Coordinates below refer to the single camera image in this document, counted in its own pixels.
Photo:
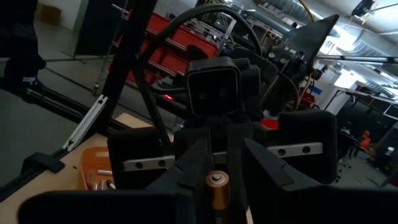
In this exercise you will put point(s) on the metal rack with red bins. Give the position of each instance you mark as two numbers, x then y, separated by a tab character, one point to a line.
174	37

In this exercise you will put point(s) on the person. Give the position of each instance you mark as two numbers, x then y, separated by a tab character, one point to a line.
364	141
18	46

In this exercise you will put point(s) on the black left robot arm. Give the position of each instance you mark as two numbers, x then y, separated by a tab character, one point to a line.
174	104

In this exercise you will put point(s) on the orange plastic tray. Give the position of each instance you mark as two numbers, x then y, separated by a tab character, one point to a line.
93	158

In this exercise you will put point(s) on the silver frame bracket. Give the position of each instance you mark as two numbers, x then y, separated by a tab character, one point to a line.
85	123

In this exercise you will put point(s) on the silver battery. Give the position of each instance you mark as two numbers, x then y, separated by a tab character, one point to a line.
104	172
110	185
102	185
94	186

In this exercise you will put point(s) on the black overhead frame bar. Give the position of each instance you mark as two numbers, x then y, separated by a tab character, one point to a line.
357	59

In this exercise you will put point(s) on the dark grey triangular panel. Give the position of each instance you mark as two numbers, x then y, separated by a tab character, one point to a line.
311	37

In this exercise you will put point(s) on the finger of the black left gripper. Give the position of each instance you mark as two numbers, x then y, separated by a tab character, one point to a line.
136	143
311	127

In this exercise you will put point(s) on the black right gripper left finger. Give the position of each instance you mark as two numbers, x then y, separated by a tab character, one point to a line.
192	180

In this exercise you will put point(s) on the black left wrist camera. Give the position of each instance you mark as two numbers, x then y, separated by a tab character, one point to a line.
214	87

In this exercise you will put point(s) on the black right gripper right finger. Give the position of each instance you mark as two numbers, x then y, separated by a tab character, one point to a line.
264	180

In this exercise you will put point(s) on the black cabinet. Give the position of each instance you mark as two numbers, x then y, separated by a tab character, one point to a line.
93	28

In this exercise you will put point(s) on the cardboard box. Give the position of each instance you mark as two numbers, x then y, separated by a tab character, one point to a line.
48	13

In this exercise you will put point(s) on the black copper battery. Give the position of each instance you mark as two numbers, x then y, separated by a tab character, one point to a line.
217	193

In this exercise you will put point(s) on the black ceiling camera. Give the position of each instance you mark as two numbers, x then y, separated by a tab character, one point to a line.
362	7

